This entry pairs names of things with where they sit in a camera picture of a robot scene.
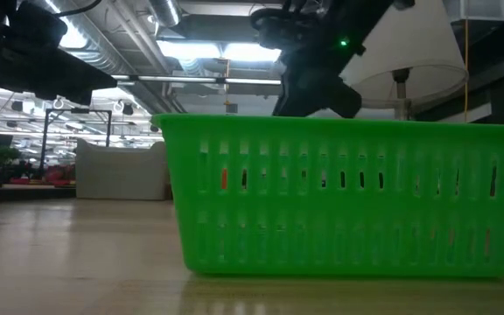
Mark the white lamp shade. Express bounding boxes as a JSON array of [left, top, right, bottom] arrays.
[[339, 0, 470, 111]]

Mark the green slotted plastic basket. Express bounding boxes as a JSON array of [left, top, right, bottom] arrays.
[[150, 113, 504, 279]]

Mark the black metal stand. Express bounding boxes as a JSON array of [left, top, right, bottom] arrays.
[[38, 108, 114, 174]]

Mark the long ceiling light bar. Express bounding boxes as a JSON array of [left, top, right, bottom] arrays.
[[111, 73, 283, 87]]

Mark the background potted plant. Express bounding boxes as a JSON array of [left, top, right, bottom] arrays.
[[0, 145, 23, 177]]

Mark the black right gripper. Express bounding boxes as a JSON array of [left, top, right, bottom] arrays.
[[272, 64, 363, 120]]

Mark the silver lamp base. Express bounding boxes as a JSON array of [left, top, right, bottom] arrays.
[[391, 67, 413, 123]]

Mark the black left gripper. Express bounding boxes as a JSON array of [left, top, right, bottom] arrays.
[[0, 42, 118, 107]]

